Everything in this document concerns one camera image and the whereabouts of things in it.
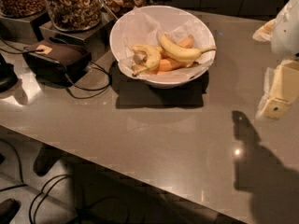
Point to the brown pouch with tag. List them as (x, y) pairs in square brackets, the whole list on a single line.
[(57, 63)]

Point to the metal stand under almond jar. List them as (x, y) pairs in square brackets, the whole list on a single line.
[(24, 30)]

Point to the white ceramic bowl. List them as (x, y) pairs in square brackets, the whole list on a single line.
[(146, 25)]

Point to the black round device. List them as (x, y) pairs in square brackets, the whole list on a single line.
[(8, 77)]

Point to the dark shoe on floor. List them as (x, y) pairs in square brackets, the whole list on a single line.
[(8, 210)]

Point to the orange banana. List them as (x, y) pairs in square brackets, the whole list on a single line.
[(186, 42), (167, 65)]

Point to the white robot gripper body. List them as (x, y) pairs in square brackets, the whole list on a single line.
[(286, 32)]

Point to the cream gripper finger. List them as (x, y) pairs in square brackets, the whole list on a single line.
[(280, 90), (263, 34)]

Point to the glass jar of almonds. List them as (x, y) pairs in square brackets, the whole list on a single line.
[(20, 8)]

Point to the orange banana lower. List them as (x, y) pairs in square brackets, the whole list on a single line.
[(167, 65)]

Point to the orange banana upper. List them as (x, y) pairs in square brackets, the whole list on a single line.
[(186, 42)]

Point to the white paper bowl liner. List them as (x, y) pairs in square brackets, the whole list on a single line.
[(162, 46)]

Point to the curled spotted yellow banana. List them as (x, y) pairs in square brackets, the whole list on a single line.
[(152, 61)]

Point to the metal stand under nut jar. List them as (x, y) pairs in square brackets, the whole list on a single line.
[(95, 40)]

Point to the yellow banana with long stem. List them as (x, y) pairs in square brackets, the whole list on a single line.
[(181, 54)]

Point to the glass jar of mixed nuts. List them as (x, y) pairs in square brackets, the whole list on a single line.
[(74, 15)]

